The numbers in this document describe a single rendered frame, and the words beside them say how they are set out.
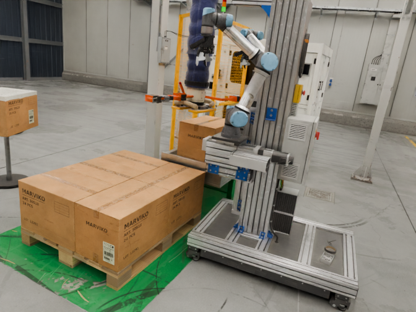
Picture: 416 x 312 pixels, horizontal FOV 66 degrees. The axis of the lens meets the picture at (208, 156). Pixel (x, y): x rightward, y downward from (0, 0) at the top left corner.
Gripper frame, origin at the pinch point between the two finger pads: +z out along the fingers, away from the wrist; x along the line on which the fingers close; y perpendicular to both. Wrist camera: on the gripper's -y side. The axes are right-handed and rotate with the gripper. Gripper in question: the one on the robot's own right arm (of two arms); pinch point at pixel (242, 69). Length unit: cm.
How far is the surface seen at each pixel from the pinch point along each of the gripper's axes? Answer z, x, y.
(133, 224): 107, -135, -23
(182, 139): 75, -15, -48
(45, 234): 134, -143, -95
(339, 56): -60, 856, 73
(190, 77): 11, -35, -36
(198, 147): 79, -16, -29
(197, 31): -27, -36, -33
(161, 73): 18, 61, -121
